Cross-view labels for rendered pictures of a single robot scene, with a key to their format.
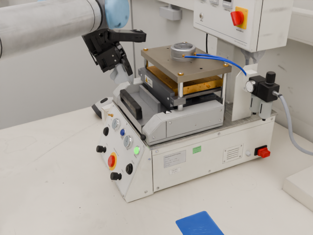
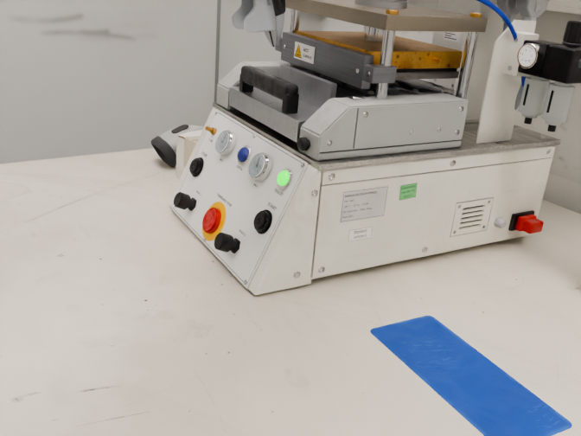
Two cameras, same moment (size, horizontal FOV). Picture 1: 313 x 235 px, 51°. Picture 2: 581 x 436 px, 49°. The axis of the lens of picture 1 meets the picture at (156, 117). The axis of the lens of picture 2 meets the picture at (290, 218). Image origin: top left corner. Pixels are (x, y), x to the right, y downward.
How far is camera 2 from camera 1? 0.32 m
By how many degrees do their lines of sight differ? 10
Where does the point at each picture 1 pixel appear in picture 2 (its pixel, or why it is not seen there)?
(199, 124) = (418, 133)
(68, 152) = (105, 212)
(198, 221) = (420, 331)
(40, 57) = (25, 74)
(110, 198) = (213, 288)
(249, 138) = (506, 189)
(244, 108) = (501, 119)
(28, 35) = not seen: outside the picture
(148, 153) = (315, 178)
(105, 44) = not seen: outside the picture
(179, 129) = (380, 136)
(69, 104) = not seen: hidden behind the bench
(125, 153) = (251, 195)
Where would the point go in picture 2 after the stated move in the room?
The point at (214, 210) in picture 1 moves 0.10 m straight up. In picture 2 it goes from (448, 315) to (462, 246)
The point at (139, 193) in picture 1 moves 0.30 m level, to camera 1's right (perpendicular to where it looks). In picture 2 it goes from (283, 275) to (497, 280)
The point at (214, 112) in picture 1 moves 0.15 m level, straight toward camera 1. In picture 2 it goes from (449, 111) to (465, 138)
